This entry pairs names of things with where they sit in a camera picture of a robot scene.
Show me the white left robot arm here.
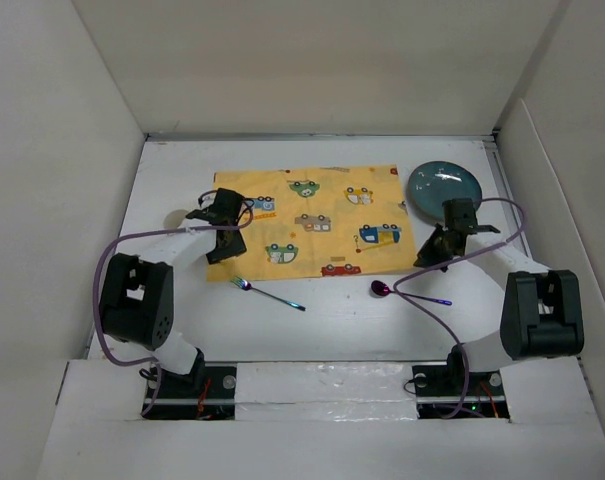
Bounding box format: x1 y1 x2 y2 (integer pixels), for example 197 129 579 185
92 188 254 397

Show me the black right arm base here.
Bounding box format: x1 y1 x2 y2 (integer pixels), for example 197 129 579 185
403 348 510 420

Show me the teal round plate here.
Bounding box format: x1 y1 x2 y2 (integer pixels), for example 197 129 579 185
407 161 483 221

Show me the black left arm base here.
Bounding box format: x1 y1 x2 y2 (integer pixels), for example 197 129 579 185
139 352 238 421

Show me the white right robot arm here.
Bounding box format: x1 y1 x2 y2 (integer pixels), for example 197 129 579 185
414 198 585 394

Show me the iridescent fork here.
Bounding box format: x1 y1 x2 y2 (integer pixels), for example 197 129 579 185
230 276 306 312

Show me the purple iridescent spoon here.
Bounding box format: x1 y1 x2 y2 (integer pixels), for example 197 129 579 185
370 280 452 306

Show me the yellow cartoon print cloth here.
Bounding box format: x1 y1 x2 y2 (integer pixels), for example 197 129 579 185
207 165 417 282

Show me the pink cup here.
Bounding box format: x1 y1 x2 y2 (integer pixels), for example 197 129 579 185
163 209 188 233

